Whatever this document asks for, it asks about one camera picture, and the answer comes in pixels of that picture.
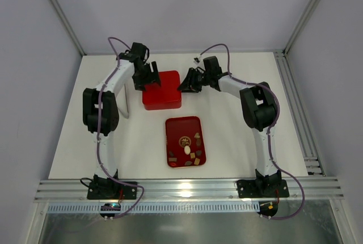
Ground red box lid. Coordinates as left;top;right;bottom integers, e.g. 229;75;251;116
142;70;182;101

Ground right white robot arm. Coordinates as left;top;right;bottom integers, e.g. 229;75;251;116
178;56;289;198

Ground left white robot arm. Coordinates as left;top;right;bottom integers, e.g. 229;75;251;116
82;43;161;200

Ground red compartment chocolate box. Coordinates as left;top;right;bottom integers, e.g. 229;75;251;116
142;99;182;111

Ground white oval chocolate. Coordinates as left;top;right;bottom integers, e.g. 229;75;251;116
184;145;191;155

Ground red rectangular tray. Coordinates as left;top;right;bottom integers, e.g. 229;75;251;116
165;116;207;169

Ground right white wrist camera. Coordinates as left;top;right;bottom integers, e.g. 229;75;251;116
193;56;202;66

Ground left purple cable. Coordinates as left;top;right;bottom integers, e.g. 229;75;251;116
95;36;145;218

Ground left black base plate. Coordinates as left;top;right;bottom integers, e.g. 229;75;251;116
119;182;138;200

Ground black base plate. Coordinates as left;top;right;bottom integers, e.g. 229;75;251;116
237;179;290;199
119;182;138;200

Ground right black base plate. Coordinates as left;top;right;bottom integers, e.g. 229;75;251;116
237;179;290;199

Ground slotted cable duct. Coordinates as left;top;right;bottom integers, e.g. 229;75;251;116
47;201;260;214

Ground aluminium front rail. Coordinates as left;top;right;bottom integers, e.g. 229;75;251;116
35;176;344;201

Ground right aluminium frame rails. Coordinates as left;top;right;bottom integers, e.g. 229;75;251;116
273;50;325;176

